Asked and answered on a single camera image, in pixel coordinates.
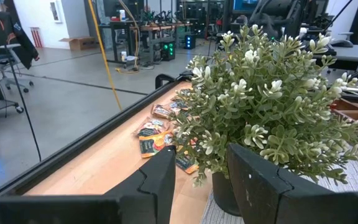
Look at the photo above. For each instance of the grey desk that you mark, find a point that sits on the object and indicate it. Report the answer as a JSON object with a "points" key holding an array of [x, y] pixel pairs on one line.
{"points": [[353, 54]]}

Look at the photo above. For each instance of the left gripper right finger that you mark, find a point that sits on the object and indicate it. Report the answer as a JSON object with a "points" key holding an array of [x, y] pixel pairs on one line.
{"points": [[253, 186]]}

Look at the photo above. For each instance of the computer with green lights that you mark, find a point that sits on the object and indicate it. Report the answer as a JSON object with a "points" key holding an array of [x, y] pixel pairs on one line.
{"points": [[168, 49]]}

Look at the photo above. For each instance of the white wall box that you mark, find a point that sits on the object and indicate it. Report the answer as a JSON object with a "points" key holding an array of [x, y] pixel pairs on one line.
{"points": [[55, 11]]}

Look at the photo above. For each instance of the artificial green potted plant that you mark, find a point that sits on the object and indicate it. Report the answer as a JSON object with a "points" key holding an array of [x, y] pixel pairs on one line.
{"points": [[269, 102]]}

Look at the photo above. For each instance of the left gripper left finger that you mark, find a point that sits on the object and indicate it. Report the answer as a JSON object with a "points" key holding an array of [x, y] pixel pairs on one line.
{"points": [[154, 186]]}

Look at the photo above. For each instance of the grey woven placemat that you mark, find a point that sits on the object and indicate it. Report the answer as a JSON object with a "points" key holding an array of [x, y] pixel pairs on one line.
{"points": [[353, 177]]}

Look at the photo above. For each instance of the computer with blue lights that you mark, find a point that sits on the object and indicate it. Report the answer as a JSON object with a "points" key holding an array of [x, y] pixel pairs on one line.
{"points": [[190, 42]]}

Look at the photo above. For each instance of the cardboard box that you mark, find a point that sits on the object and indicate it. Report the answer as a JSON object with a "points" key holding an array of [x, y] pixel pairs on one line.
{"points": [[81, 43]]}

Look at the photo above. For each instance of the black jacket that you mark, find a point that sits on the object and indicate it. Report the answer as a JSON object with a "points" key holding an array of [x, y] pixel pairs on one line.
{"points": [[14, 34]]}

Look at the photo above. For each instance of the wooden workbench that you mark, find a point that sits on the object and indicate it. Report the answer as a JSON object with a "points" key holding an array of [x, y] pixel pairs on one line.
{"points": [[154, 28]]}

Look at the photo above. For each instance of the white bottle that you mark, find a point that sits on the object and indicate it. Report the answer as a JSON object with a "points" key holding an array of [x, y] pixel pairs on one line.
{"points": [[122, 15]]}

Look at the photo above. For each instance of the white can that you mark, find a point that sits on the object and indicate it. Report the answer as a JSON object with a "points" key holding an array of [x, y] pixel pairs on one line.
{"points": [[123, 56]]}

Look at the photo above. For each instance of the red white striped panel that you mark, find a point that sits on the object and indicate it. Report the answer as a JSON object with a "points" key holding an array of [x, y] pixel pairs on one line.
{"points": [[37, 37]]}

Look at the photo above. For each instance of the black desk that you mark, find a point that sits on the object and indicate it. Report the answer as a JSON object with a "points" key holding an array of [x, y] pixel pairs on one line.
{"points": [[113, 24]]}

